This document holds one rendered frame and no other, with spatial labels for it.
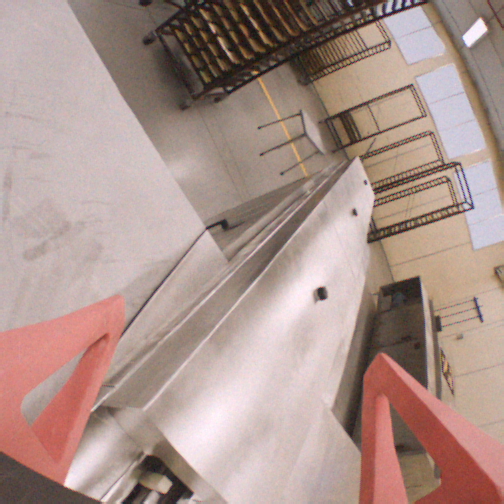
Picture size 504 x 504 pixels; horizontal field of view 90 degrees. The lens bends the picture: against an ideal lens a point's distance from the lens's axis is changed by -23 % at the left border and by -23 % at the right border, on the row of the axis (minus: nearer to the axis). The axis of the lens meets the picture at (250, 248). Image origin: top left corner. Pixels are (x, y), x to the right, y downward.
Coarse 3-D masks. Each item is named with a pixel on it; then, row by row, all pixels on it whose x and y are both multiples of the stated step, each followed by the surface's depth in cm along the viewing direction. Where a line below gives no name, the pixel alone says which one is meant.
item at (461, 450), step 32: (384, 384) 10; (416, 384) 8; (384, 416) 10; (416, 416) 7; (448, 416) 7; (384, 448) 9; (448, 448) 6; (480, 448) 5; (384, 480) 8; (448, 480) 5; (480, 480) 4
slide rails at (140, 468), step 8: (144, 456) 22; (152, 456) 23; (136, 464) 21; (144, 464) 22; (128, 472) 20; (136, 472) 21; (144, 472) 21; (168, 472) 23; (128, 480) 20; (136, 480) 21; (176, 480) 24; (120, 488) 19; (128, 488) 20; (112, 496) 18; (120, 496) 19; (144, 496) 21; (152, 496) 21; (160, 496) 22; (168, 496) 22
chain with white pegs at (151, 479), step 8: (152, 464) 24; (160, 464) 24; (152, 472) 22; (144, 480) 21; (152, 480) 21; (160, 480) 21; (168, 480) 21; (136, 488) 21; (152, 488) 21; (160, 488) 20; (168, 488) 21; (128, 496) 21; (136, 496) 21
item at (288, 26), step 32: (192, 0) 150; (224, 0) 150; (256, 0) 155; (288, 0) 158; (352, 0) 154; (384, 0) 119; (160, 32) 168; (192, 32) 170; (224, 32) 172; (256, 32) 152; (288, 32) 148; (320, 32) 157; (192, 64) 174; (224, 64) 174; (256, 64) 177; (192, 96) 182; (224, 96) 223
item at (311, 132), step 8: (304, 112) 265; (280, 120) 273; (304, 120) 255; (304, 128) 251; (312, 128) 270; (304, 136) 291; (312, 136) 259; (280, 144) 262; (320, 144) 274; (264, 152) 268; (320, 152) 269; (304, 160) 281
